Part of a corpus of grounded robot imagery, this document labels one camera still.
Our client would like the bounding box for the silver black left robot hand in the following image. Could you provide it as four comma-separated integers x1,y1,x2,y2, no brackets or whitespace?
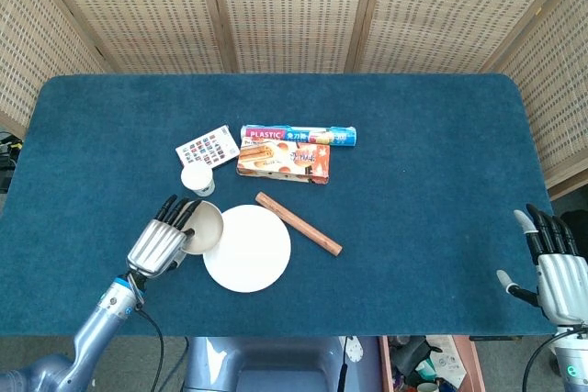
126,194,203,279

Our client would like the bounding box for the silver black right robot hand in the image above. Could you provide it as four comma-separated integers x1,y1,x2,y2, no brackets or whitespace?
496,203,588,327

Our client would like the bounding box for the off-white bowl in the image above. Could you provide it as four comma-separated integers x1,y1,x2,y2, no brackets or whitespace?
181,200,225,256

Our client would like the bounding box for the small white flower-print paper cup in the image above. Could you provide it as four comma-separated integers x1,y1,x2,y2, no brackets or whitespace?
180,162,216,197

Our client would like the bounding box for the white round plate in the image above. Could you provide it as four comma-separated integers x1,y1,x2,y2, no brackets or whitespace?
202,204,292,294

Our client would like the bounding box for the small box with coloured squares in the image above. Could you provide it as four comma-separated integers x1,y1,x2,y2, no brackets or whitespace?
175,124,240,168

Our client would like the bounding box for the pink storage bin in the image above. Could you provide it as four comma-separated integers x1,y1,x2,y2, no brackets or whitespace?
379,335,486,392

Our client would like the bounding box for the white printed paper sheet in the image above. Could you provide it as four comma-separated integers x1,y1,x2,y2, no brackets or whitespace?
425,336,468,388

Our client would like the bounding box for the wooden rolling pin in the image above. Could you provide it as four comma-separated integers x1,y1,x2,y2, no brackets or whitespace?
254,191,344,257

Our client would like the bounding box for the orange biscuit box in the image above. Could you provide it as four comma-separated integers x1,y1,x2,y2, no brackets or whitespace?
236,140,332,185

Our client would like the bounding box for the dark blue tablecloth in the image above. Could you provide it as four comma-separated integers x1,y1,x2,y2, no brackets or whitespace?
0,73,560,338

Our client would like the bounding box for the blue-grey robot torso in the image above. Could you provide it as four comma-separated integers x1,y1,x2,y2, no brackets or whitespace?
183,336,382,392

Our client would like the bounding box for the dark equipment beside table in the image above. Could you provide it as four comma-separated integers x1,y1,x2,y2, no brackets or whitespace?
0,132,24,195

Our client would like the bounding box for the blue pink plastic wrap box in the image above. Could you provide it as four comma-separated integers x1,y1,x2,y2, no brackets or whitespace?
241,124,359,149

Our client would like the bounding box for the woven wooden folding screen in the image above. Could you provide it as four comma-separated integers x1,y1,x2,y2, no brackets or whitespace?
0,0,588,200

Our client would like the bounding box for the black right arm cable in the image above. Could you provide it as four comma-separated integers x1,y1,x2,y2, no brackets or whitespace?
521,330,571,392

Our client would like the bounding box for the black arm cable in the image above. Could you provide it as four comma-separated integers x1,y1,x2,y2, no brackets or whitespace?
131,302,166,392
521,330,571,392

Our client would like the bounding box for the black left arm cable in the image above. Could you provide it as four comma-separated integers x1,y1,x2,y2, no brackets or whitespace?
131,302,166,392

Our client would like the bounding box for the white perforated bracket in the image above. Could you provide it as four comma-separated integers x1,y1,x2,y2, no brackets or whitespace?
345,336,365,364

